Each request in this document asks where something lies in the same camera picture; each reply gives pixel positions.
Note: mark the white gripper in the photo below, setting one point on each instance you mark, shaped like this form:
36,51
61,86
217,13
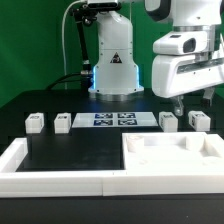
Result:
186,62

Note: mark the white square tabletop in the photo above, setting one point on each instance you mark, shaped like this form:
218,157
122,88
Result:
179,153

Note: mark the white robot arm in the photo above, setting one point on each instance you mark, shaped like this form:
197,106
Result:
115,74

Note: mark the white marker plate with tags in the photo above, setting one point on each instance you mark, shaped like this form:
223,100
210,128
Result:
114,119

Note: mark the white U-shaped fence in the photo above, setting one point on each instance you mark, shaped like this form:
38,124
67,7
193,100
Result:
94,183

